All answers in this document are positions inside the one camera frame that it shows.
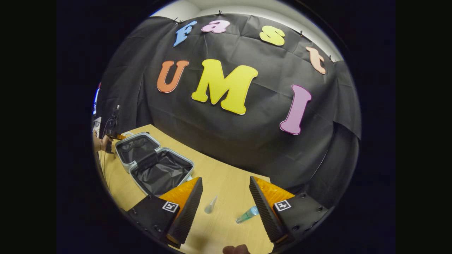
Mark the pale mint suitcase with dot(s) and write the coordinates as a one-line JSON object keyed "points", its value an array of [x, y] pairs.
{"points": [[159, 173]]}

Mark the coloured printed sign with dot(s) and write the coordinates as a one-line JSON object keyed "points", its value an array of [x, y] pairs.
{"points": [[96, 100]]}

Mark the clear teal bottle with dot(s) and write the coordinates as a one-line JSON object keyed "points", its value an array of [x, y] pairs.
{"points": [[247, 214]]}

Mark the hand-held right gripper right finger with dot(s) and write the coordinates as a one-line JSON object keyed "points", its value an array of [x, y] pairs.
{"points": [[266, 211]]}

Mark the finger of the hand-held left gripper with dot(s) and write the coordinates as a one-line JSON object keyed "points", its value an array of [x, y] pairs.
{"points": [[122, 136]]}

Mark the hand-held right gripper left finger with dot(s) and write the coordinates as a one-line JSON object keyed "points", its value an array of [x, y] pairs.
{"points": [[189, 215]]}

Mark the white blue squeeze tube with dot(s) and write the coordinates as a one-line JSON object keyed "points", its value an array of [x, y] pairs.
{"points": [[210, 206]]}

